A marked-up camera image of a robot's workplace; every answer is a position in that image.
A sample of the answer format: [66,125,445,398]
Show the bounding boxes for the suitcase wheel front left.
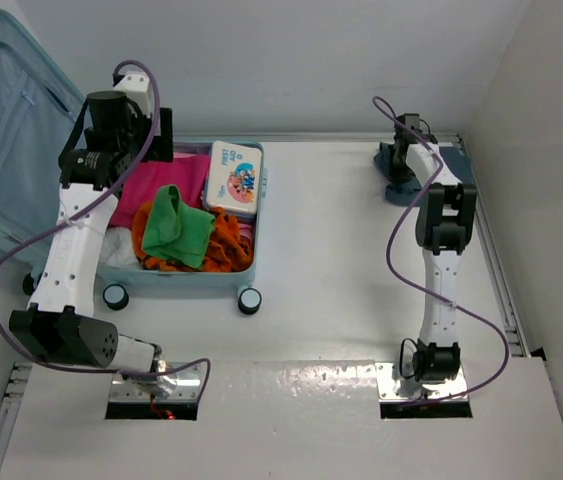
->
[102,284,130,311]

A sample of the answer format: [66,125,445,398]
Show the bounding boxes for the light blue open suitcase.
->
[0,9,268,291]

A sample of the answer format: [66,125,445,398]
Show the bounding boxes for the suitcase wheel front right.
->
[237,286,262,315]

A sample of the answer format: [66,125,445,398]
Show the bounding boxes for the white drawstring bag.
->
[99,227,141,270]

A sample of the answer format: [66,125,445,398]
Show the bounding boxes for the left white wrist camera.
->
[113,71,153,118]

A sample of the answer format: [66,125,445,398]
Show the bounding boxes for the suitcase wheel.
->
[237,286,262,315]
[102,284,130,311]
[22,274,36,296]

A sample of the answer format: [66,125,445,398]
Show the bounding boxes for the orange patterned towel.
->
[131,202,254,273]

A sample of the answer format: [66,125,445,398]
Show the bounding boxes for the green towel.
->
[141,185,215,269]

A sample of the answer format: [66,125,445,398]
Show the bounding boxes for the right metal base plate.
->
[375,362,469,404]

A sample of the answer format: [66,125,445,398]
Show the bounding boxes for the white first aid case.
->
[203,141,263,218]

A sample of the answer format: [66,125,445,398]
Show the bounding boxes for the magenta pants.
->
[109,153,210,229]

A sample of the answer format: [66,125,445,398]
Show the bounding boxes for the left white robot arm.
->
[9,90,159,376]

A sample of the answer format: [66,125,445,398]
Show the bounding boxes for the purple cable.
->
[0,59,212,401]
[371,95,512,405]

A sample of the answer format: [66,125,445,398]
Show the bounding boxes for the suitcase wheel far left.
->
[22,274,36,296]

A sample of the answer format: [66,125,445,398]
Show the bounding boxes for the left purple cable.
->
[0,59,212,401]

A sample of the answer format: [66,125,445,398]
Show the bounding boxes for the metal base plate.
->
[108,366,204,403]
[375,362,469,404]

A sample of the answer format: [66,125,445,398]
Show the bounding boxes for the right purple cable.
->
[371,95,512,405]

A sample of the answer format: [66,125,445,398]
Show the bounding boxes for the grey blue cloth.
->
[373,142,474,207]

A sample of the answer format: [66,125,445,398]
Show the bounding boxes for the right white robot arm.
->
[389,113,477,383]

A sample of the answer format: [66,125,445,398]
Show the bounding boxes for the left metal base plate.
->
[108,366,204,403]

